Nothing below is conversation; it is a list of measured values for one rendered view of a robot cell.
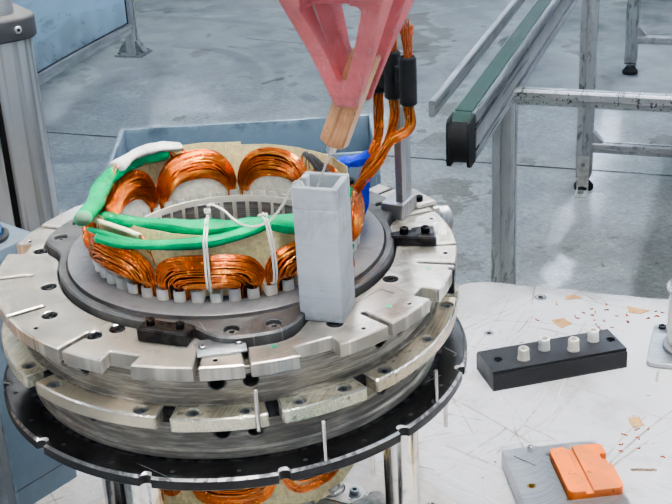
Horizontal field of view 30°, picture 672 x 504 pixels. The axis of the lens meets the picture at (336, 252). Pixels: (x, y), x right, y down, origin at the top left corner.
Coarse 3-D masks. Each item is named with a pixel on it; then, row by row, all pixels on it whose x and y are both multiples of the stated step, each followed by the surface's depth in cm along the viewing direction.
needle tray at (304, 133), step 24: (264, 120) 123; (288, 120) 123; (312, 120) 123; (360, 120) 123; (120, 144) 120; (144, 144) 123; (288, 144) 124; (312, 144) 124; (360, 144) 124; (360, 168) 114
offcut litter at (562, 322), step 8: (568, 296) 148; (576, 296) 147; (584, 312) 144; (632, 312) 143; (640, 312) 143; (552, 320) 142; (560, 320) 142; (632, 424) 122; (640, 424) 122; (664, 456) 117
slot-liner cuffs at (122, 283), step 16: (224, 192) 94; (256, 192) 94; (272, 192) 94; (112, 272) 83; (128, 288) 81; (144, 288) 80; (160, 288) 80; (256, 288) 79; (272, 288) 80; (288, 288) 80
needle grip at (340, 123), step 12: (348, 60) 70; (348, 72) 70; (372, 72) 70; (336, 108) 71; (348, 108) 71; (360, 108) 72; (336, 120) 72; (348, 120) 72; (324, 132) 72; (336, 132) 72; (348, 132) 72; (336, 144) 72; (348, 144) 73
